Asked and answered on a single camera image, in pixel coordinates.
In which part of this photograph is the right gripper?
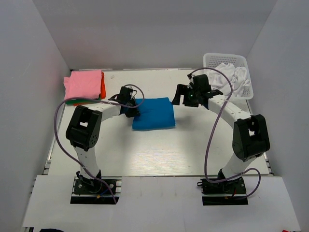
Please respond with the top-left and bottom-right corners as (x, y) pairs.
(172, 84), (200, 107)

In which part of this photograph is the blue t-shirt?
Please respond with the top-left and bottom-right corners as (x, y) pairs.
(132, 97), (176, 131)

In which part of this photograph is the white t-shirt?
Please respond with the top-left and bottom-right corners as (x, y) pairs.
(205, 63), (252, 97)

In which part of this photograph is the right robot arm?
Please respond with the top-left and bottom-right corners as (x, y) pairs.
(172, 74), (270, 193)

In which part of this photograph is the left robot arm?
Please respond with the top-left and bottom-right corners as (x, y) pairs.
(66, 85), (140, 193)

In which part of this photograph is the white plastic basket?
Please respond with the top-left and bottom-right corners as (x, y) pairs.
(203, 53), (253, 100)

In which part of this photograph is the pink folded t-shirt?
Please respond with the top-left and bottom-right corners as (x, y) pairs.
(63, 70), (102, 100)

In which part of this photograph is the green folded t-shirt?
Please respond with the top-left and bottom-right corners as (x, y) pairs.
(65, 98), (94, 106)

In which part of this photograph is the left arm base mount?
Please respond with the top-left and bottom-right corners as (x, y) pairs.
(70, 177), (122, 205)

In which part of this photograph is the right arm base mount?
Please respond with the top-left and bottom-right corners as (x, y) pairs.
(197, 177), (248, 206)

